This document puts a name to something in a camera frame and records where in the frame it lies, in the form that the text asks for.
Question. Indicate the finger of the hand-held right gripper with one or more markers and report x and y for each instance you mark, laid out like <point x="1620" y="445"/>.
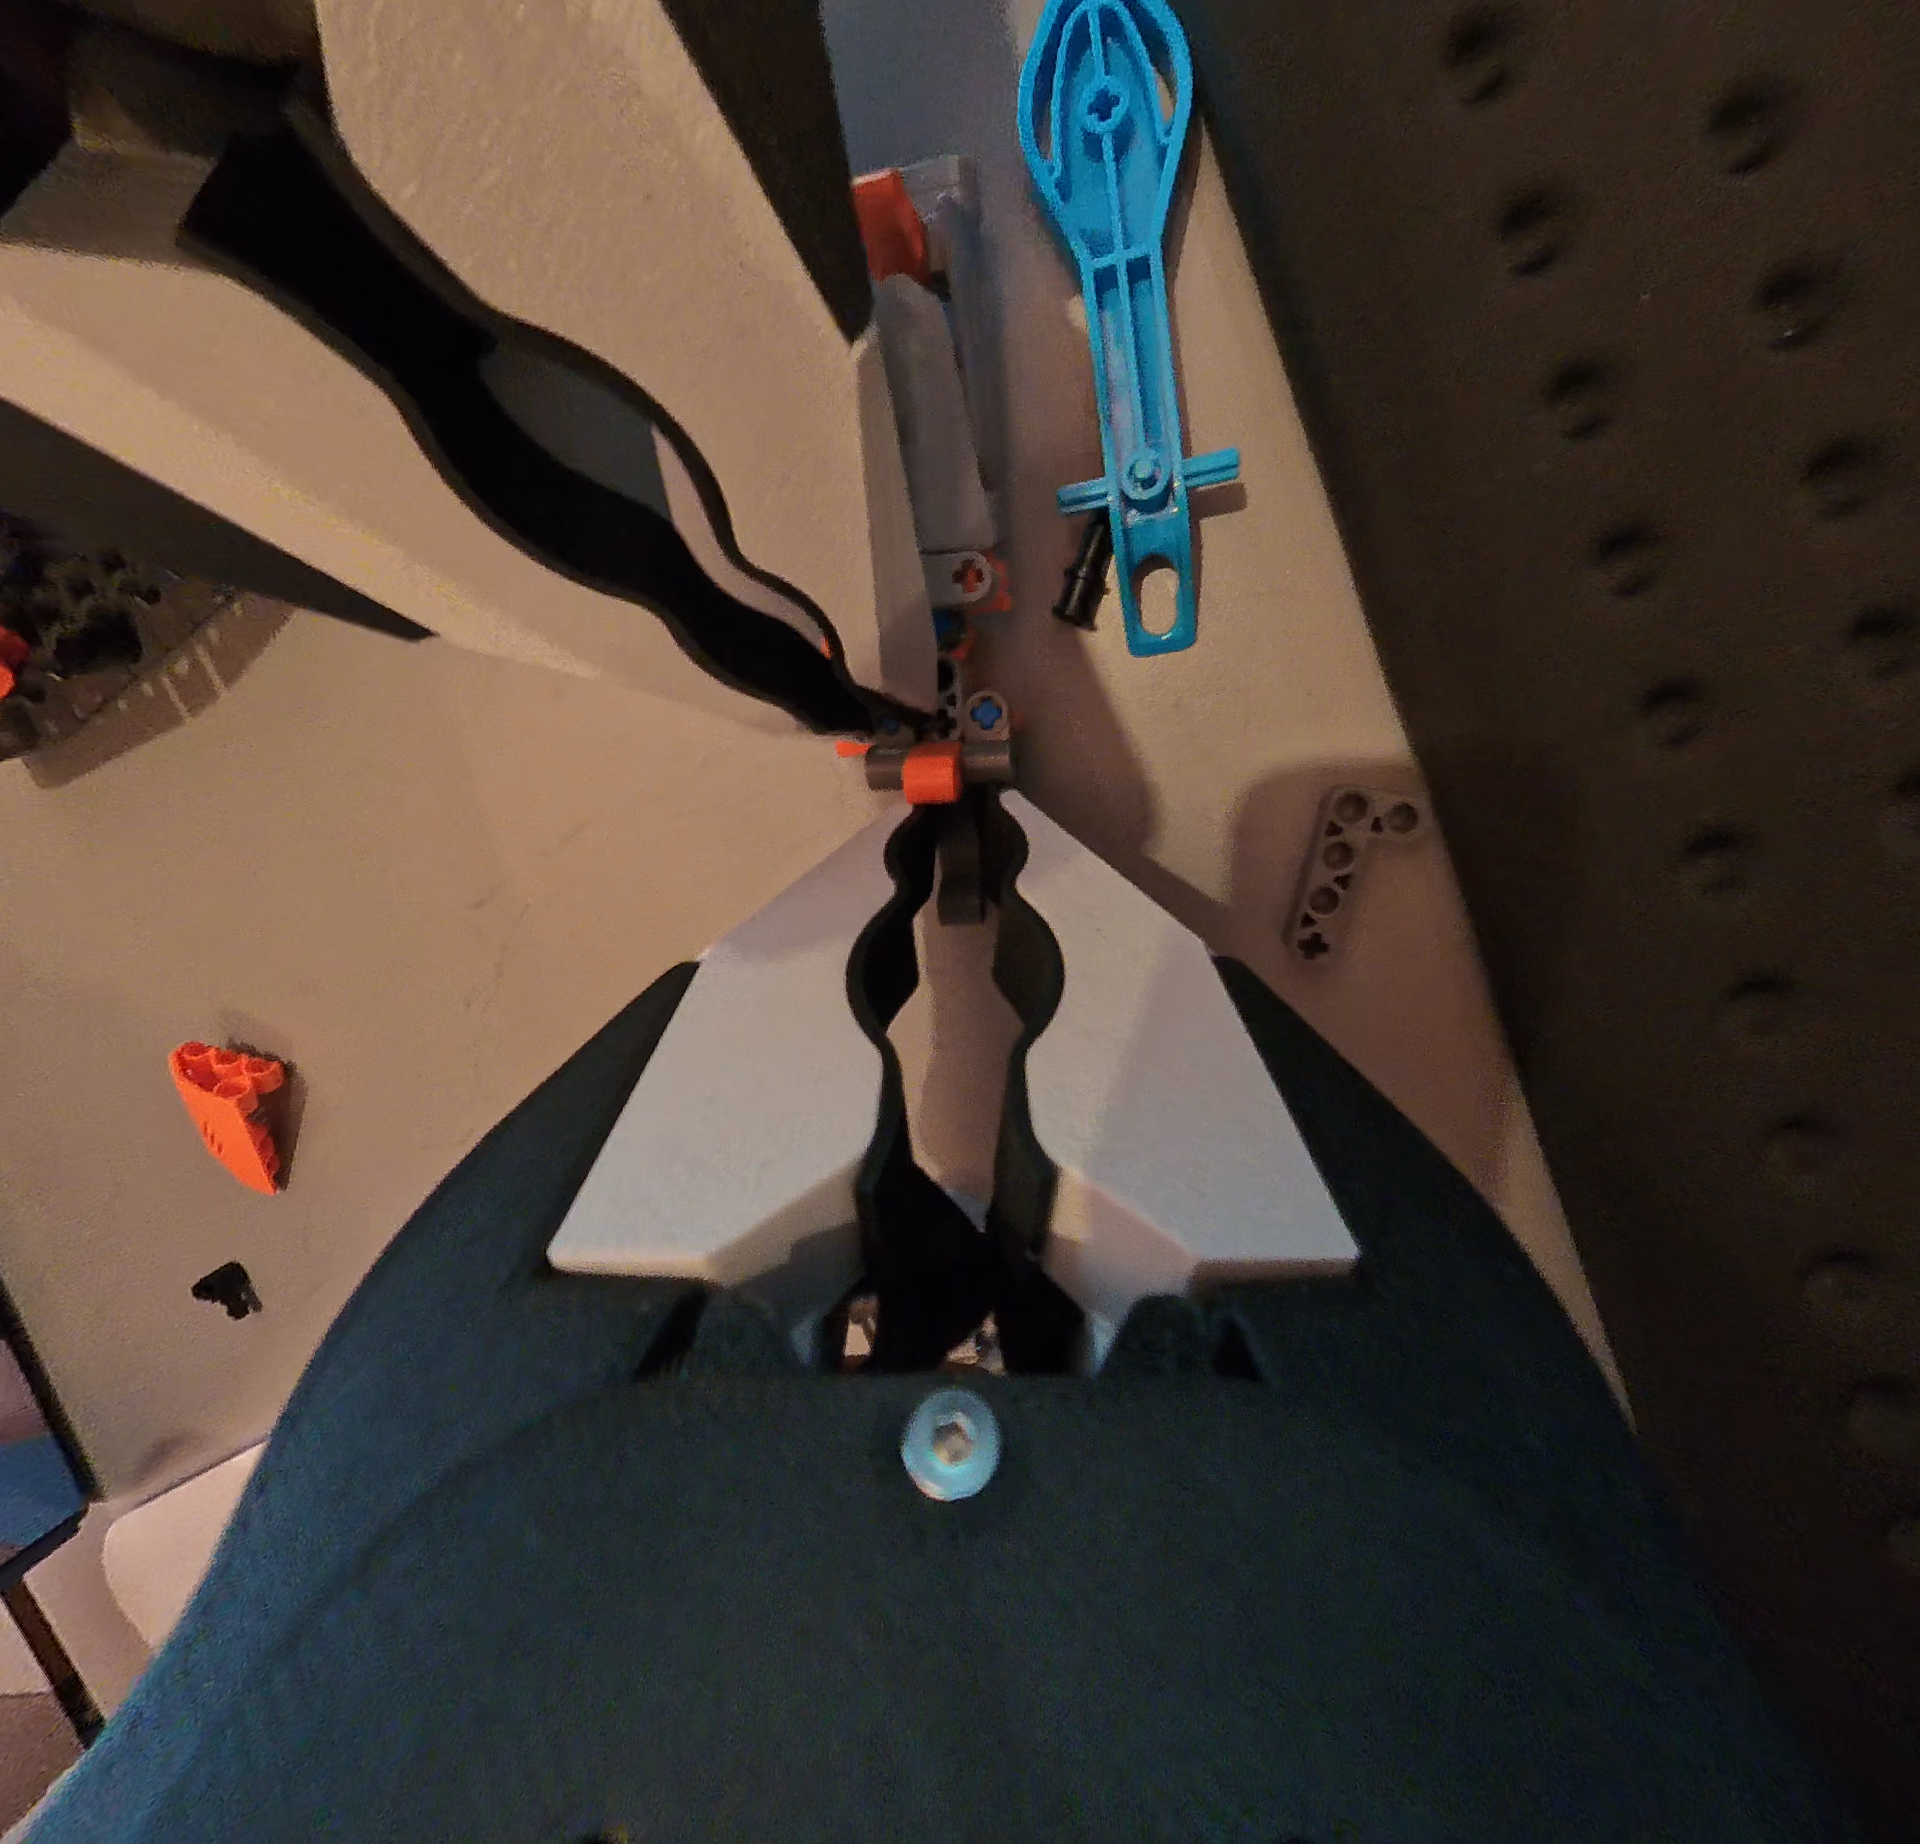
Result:
<point x="300" y="448"/>
<point x="570" y="148"/>

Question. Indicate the small black connector brick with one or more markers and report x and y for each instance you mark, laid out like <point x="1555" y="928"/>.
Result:
<point x="226" y="1290"/>

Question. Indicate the orange wedge brick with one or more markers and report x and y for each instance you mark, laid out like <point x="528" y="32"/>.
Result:
<point x="233" y="1116"/>

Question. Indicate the grey angled beam brick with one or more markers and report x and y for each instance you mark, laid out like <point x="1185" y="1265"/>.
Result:
<point x="1342" y="871"/>

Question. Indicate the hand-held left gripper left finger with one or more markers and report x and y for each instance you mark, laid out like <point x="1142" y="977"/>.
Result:
<point x="735" y="1125"/>

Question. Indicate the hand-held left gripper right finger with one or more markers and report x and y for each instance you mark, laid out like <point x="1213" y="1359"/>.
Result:
<point x="1185" y="1125"/>

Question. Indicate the grey tracked toy robot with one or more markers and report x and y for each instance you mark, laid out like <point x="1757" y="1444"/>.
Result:
<point x="105" y="646"/>

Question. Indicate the black connector pin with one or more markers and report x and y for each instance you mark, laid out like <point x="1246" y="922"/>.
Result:
<point x="1080" y="577"/>

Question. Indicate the blue plastic brick tool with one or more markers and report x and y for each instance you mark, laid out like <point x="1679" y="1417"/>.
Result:
<point x="1110" y="148"/>

